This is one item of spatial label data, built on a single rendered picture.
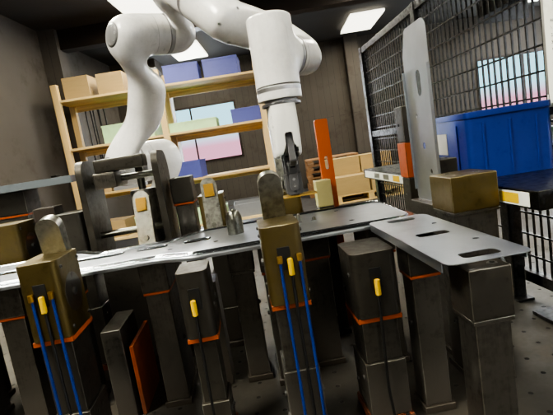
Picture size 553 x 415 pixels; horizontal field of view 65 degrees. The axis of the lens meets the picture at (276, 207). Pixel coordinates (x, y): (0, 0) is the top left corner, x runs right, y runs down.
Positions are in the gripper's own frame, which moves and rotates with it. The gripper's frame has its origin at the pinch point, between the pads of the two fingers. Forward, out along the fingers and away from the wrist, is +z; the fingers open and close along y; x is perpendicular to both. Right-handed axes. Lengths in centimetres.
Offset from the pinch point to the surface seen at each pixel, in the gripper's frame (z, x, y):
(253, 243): 8.2, -9.5, 10.8
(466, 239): 7.8, 17.3, 32.2
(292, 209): 7.1, 0.3, -13.1
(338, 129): -23, 220, -902
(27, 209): -2, -65, -30
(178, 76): -119, -73, -513
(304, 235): 8.3, -0.7, 11.6
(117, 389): 32, -39, 7
